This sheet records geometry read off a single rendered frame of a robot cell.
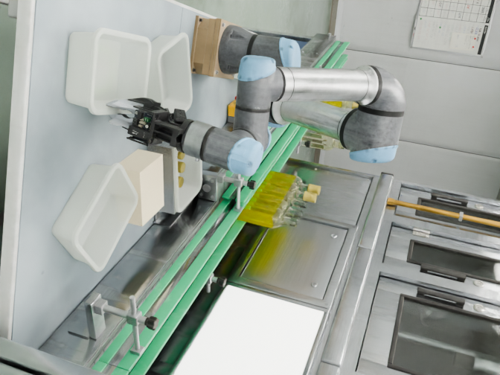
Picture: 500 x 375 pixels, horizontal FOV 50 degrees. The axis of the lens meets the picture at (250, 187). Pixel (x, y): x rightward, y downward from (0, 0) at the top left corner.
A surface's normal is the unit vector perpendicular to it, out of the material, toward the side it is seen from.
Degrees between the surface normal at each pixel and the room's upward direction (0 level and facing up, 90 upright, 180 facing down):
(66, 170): 0
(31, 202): 0
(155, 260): 90
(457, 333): 90
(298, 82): 41
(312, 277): 90
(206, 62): 90
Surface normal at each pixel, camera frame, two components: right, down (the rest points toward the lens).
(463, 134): -0.34, 0.47
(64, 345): 0.04, -0.85
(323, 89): 0.52, 0.42
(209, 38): -0.31, 0.15
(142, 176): 0.94, 0.21
